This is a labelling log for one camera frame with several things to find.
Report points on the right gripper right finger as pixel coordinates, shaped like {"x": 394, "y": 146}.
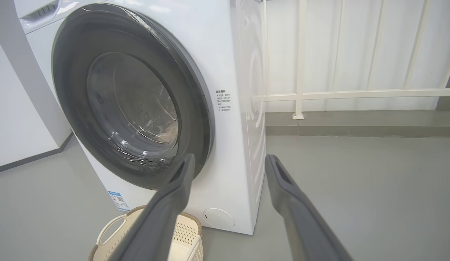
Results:
{"x": 301, "y": 217}

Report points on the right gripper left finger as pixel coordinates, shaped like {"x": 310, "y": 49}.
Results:
{"x": 163, "y": 217}

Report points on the round black glass washer door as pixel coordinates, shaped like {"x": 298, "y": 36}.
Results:
{"x": 76, "y": 90}

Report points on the cream basket with brown rim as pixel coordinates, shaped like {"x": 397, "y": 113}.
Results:
{"x": 185, "y": 232}

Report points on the white front-load washing machine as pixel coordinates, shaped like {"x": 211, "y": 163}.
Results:
{"x": 232, "y": 163}

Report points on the blue energy label sticker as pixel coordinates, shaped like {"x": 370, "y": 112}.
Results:
{"x": 119, "y": 201}

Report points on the cream cloth garment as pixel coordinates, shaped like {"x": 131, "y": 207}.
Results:
{"x": 167, "y": 133}

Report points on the white metal railing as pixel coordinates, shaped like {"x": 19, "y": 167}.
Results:
{"x": 301, "y": 54}

